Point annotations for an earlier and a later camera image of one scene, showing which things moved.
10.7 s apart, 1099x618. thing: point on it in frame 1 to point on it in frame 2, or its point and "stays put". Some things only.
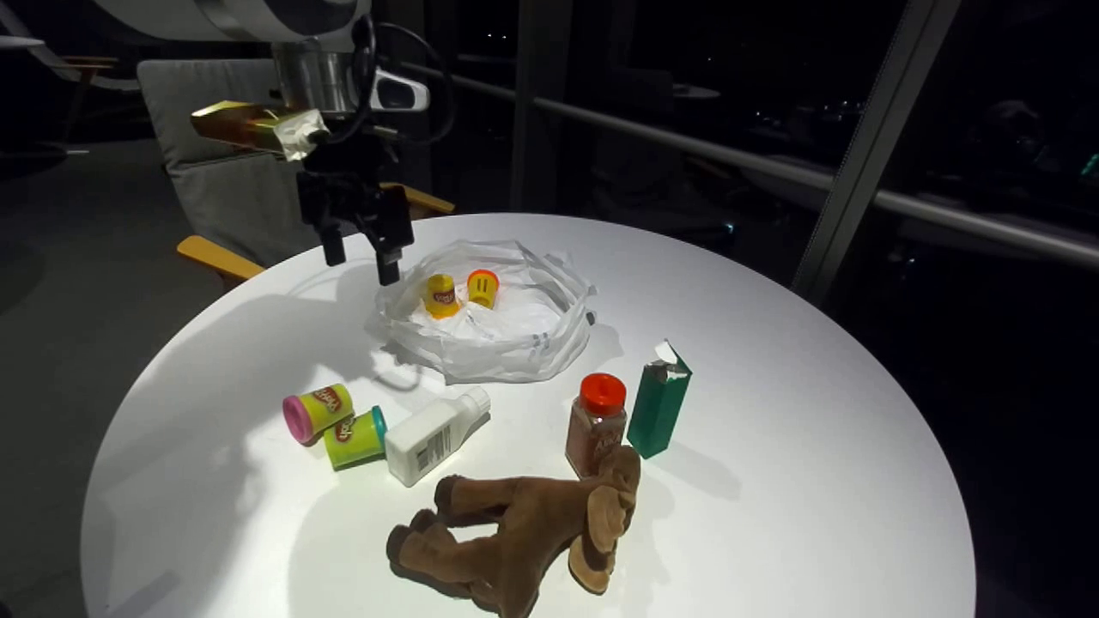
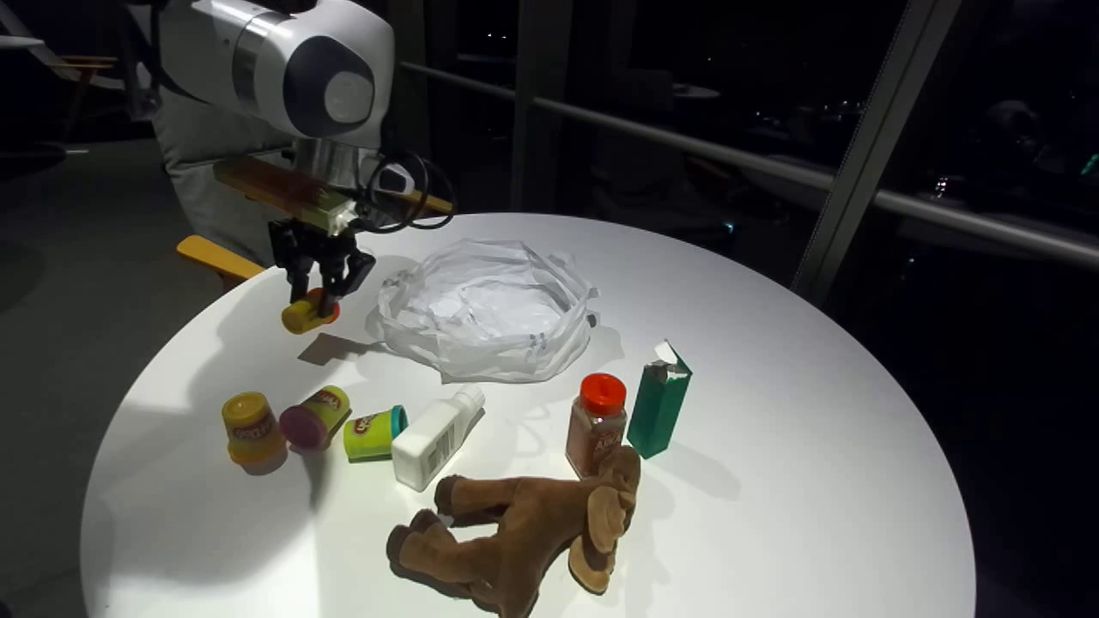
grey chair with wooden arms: (235, 202) stays put
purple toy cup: (316, 415) stays put
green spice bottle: (662, 399) stays put
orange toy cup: (481, 286) to (310, 312)
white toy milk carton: (420, 446) stays put
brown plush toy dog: (539, 518) stays put
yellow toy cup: (442, 297) to (253, 435)
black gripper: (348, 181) to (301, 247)
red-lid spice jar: (595, 424) stays put
